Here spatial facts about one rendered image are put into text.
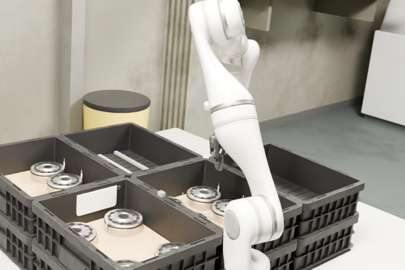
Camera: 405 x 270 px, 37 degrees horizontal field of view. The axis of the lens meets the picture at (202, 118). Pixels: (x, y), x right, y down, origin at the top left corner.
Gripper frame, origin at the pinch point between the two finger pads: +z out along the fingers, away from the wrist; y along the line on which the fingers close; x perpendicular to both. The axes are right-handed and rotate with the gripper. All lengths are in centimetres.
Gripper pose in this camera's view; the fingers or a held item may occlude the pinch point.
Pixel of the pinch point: (226, 163)
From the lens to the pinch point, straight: 167.7
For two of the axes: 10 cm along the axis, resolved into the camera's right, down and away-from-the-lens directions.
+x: -6.7, -2.8, 6.9
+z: -0.9, 9.5, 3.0
